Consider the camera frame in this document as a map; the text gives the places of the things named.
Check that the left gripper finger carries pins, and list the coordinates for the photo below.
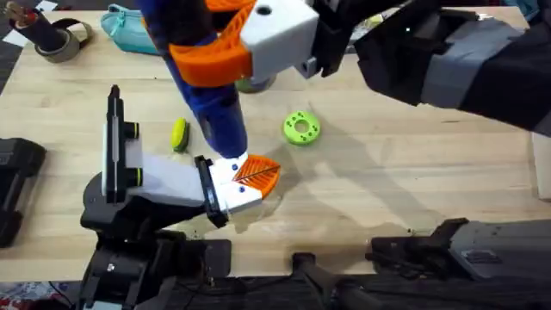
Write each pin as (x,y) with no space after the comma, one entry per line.
(226,170)
(241,196)

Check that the grey green bucket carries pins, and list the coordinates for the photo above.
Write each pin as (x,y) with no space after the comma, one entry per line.
(254,85)

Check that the brown tape roll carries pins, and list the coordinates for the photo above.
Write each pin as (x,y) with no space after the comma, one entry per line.
(64,47)

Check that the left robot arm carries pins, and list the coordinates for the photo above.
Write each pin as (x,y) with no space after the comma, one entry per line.
(129,267)

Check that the black cylindrical tool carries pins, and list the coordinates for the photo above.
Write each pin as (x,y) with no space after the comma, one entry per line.
(39,28)

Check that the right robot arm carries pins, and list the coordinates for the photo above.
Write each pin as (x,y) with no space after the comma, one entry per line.
(495,77)

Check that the white paper sheet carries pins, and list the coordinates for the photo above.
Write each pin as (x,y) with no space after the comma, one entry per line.
(15,39)

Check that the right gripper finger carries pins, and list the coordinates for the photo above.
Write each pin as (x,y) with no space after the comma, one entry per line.
(228,4)
(280,39)

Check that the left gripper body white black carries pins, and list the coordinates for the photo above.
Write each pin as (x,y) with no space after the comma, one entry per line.
(172,183)

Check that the black rail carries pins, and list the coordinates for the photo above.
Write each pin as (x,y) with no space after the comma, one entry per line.
(267,297)

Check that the blue electric screwdriver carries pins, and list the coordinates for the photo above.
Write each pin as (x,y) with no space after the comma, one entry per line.
(219,116)

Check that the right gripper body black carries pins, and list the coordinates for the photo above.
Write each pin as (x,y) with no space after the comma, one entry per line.
(387,56)

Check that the black stand post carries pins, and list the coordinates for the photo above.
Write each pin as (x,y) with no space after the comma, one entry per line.
(314,271)

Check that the yellow green toy vegetable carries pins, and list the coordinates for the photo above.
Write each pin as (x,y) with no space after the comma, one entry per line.
(178,134)

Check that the left wrist black upright plate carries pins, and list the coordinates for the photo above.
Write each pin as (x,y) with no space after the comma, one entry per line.
(115,142)

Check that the black device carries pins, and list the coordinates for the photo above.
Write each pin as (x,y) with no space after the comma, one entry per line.
(17,181)

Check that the green disc with holes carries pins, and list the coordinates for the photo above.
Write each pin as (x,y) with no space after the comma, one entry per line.
(292,131)

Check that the teal zip bag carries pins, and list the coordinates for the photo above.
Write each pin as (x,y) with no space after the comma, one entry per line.
(125,32)

